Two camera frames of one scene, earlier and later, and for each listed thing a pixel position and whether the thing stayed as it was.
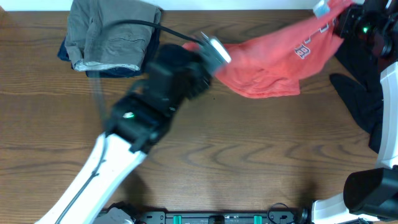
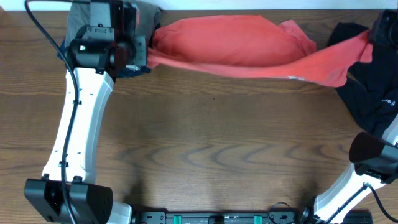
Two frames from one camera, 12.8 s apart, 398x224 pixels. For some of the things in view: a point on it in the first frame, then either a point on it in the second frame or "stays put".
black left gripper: [198, 92] -> [139, 45]
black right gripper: [348, 18] -> [382, 33]
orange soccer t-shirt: [273, 65] -> [246, 46]
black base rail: [273, 217] stays put
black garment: [360, 81] stays put
